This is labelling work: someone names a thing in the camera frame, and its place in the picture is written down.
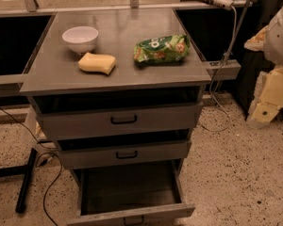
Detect green snack bag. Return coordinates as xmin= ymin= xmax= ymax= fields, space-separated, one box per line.
xmin=134 ymin=35 xmax=190 ymax=63

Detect grey drawer cabinet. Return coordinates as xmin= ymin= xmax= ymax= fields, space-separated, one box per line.
xmin=19 ymin=8 xmax=212 ymax=174

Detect yellow sponge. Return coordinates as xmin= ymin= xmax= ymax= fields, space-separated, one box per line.
xmin=78 ymin=53 xmax=116 ymax=75

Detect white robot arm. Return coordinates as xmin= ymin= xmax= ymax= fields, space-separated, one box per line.
xmin=244 ymin=7 xmax=283 ymax=128

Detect black floor cable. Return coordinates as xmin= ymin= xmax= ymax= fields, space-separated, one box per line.
xmin=0 ymin=105 xmax=64 ymax=226

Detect grey middle drawer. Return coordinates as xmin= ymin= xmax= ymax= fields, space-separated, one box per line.
xmin=58 ymin=140 xmax=191 ymax=170

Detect black floor stand leg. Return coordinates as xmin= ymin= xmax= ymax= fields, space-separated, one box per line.
xmin=15 ymin=149 xmax=37 ymax=214

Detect dark side cabinet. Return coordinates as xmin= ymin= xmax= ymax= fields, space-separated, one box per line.
xmin=234 ymin=0 xmax=283 ymax=123

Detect white ceramic bowl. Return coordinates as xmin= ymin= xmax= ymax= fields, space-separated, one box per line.
xmin=62 ymin=26 xmax=99 ymax=54

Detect grey hanging cable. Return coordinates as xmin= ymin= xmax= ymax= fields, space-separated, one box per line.
xmin=199 ymin=5 xmax=238 ymax=134

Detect metal pole stand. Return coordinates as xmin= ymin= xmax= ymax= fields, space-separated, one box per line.
xmin=221 ymin=0 xmax=258 ymax=66

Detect grey bottom drawer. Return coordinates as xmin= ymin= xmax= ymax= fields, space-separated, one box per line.
xmin=67 ymin=161 xmax=195 ymax=226

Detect grey drawer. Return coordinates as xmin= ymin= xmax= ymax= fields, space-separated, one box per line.
xmin=67 ymin=161 xmax=195 ymax=226
xmin=37 ymin=103 xmax=202 ymax=140
xmin=58 ymin=140 xmax=191 ymax=170

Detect grey top drawer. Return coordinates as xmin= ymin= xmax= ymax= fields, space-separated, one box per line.
xmin=37 ymin=103 xmax=202 ymax=140

